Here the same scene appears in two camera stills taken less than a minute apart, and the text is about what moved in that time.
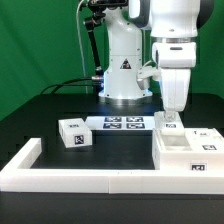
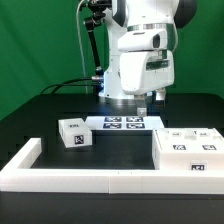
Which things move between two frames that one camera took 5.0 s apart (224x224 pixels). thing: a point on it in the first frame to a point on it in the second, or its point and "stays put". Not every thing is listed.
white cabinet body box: [188, 149] stays put
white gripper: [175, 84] to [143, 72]
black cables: [66, 83] stays put
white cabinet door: [205, 139] stays put
